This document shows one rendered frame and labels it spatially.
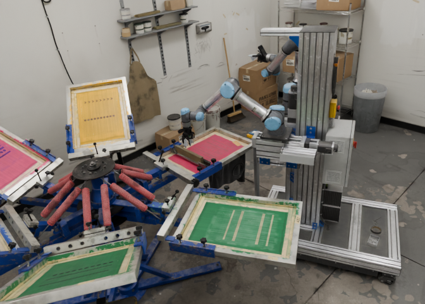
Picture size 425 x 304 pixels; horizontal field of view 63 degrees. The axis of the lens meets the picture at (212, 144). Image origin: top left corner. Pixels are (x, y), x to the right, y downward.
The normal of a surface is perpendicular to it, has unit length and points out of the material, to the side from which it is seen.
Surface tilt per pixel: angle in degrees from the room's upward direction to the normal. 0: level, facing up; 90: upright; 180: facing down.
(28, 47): 90
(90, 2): 90
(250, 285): 0
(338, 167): 90
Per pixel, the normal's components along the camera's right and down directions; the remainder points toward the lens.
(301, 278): -0.08, -0.87
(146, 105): 0.21, 0.46
